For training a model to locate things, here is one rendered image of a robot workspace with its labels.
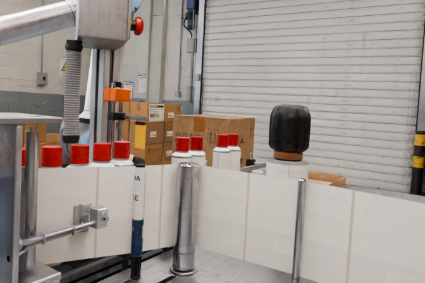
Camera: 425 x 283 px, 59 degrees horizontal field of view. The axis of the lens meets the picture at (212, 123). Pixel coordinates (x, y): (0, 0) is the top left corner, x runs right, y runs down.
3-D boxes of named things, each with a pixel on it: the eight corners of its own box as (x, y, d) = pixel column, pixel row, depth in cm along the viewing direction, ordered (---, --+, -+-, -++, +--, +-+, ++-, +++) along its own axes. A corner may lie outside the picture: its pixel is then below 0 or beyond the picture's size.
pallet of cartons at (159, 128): (140, 198, 451) (145, 102, 445) (90, 187, 492) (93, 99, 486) (194, 182, 556) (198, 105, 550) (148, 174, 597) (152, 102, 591)
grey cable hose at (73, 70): (68, 144, 76) (71, 38, 75) (57, 142, 78) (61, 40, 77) (83, 143, 79) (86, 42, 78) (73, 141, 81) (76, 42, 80)
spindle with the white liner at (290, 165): (294, 261, 72) (304, 105, 71) (252, 249, 77) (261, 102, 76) (310, 247, 79) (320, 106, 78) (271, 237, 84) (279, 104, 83)
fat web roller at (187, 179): (184, 279, 62) (190, 167, 61) (164, 271, 65) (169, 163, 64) (201, 270, 66) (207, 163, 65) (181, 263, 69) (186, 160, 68)
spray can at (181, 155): (180, 223, 91) (184, 138, 90) (164, 218, 94) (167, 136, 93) (193, 218, 96) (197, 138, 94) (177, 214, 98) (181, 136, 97)
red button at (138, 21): (130, 13, 76) (145, 15, 77) (127, 17, 80) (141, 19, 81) (129, 32, 76) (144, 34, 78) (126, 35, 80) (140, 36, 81)
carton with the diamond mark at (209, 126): (224, 189, 143) (227, 118, 142) (170, 180, 154) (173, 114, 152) (252, 177, 170) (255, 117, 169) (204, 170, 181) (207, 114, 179)
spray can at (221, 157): (221, 208, 106) (226, 136, 105) (206, 204, 109) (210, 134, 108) (231, 204, 110) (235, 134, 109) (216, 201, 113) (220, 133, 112)
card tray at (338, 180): (324, 196, 151) (326, 186, 150) (265, 185, 165) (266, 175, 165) (345, 184, 176) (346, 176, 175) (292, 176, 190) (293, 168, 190)
